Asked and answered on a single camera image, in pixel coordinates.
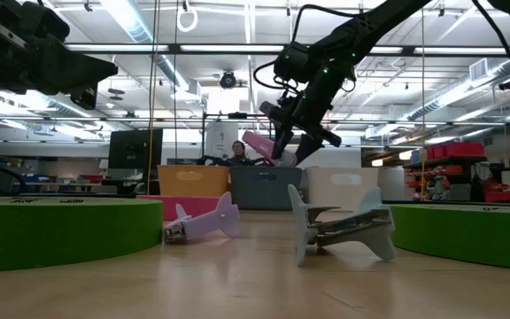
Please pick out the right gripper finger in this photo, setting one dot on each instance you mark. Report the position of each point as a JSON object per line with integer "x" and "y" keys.
{"x": 282, "y": 144}
{"x": 308, "y": 148}

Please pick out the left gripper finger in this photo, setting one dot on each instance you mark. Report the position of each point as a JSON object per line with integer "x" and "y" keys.
{"x": 87, "y": 75}
{"x": 73, "y": 55}

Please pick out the pink and white stapler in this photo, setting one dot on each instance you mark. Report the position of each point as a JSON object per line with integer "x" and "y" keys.
{"x": 259, "y": 144}

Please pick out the light blue staple remover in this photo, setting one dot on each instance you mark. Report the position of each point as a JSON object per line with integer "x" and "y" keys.
{"x": 301, "y": 230}

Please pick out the pink tape roll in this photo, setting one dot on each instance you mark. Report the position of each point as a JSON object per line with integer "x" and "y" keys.
{"x": 153, "y": 207}

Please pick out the green tape roll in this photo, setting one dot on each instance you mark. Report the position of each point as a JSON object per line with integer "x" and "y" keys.
{"x": 467, "y": 235}
{"x": 60, "y": 235}

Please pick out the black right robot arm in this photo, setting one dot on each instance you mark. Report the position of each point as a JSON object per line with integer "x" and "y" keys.
{"x": 370, "y": 22}

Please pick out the white plastic bin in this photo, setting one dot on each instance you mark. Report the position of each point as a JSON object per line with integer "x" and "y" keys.
{"x": 326, "y": 186}

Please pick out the person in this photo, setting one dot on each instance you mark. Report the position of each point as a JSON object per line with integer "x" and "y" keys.
{"x": 238, "y": 148}

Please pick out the teal plastic bin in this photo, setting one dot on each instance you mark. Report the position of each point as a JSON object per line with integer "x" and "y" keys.
{"x": 264, "y": 195}

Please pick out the white board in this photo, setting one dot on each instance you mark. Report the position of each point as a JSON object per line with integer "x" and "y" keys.
{"x": 221, "y": 142}

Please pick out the black monitor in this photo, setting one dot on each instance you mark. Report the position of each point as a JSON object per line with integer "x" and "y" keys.
{"x": 133, "y": 148}

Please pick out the yellow plastic bin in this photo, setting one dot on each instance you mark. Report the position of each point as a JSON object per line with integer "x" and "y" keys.
{"x": 193, "y": 186}

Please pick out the storage shelf rack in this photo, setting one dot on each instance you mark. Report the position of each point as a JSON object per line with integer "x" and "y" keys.
{"x": 454, "y": 160}

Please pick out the red storage bins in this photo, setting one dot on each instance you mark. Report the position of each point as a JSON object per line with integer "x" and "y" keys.
{"x": 458, "y": 150}

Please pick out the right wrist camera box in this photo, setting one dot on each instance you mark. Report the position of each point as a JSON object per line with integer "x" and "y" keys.
{"x": 275, "y": 113}

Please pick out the black stand frame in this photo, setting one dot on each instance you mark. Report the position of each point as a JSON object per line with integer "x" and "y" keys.
{"x": 237, "y": 116}

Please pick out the black overhead camera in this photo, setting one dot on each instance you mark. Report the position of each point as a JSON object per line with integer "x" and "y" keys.
{"x": 227, "y": 80}

